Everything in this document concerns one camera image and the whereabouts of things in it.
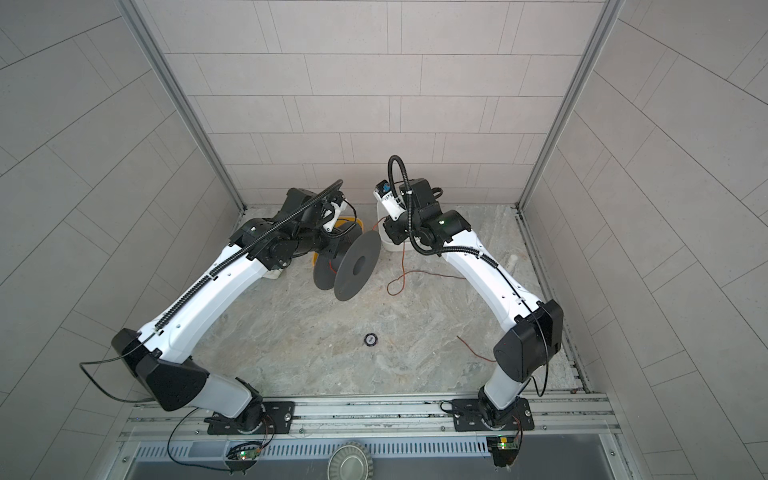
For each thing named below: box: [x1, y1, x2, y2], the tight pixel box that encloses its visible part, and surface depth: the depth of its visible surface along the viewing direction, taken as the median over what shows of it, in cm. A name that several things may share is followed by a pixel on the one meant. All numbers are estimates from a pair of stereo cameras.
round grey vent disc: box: [327, 440, 374, 480], surface depth 66 cm
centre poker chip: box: [364, 333, 378, 347], surface depth 86 cm
